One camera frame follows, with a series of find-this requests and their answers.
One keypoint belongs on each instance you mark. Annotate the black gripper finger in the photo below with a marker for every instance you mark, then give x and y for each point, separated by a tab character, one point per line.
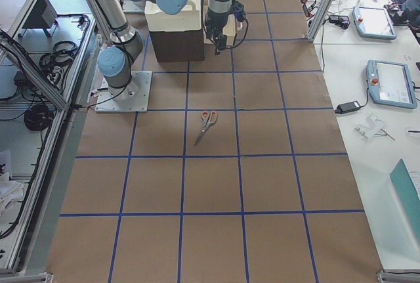
216	44
222	42

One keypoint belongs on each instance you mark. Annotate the light wooden drawer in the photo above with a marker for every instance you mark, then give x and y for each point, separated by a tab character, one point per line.
230	31

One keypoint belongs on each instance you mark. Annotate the white plastic tray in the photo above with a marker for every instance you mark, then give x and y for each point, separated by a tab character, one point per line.
173	15

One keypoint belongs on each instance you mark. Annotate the lower blue teach pendant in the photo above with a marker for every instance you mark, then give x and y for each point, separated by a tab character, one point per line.
389	83

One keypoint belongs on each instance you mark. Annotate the grey orange scissors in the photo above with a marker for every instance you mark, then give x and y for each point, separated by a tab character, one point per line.
209	118

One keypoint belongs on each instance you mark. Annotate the teal board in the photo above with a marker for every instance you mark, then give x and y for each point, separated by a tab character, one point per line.
408	193

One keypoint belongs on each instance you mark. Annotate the upper blue teach pendant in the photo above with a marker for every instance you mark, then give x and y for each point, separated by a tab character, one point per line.
373	23

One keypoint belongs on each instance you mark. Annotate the blue teach pendant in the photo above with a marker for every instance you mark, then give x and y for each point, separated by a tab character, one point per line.
373	23
389	83

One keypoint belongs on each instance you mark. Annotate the aluminium frame post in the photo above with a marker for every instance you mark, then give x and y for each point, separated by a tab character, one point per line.
318	20

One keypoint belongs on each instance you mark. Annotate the white crumpled cloth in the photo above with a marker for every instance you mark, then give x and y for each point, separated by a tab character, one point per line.
11	192

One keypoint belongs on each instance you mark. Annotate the clear plastic parts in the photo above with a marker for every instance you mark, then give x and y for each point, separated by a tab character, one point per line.
375	127

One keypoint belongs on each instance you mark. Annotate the arm grey base plate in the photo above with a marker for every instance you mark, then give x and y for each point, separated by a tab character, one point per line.
133	99

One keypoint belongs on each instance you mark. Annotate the black power adapter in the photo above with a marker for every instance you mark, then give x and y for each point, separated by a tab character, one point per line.
348	107

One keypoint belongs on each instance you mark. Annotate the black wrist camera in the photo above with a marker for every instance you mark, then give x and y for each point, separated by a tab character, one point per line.
238	10

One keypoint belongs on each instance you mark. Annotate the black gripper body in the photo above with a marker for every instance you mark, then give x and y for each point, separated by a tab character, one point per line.
215	22

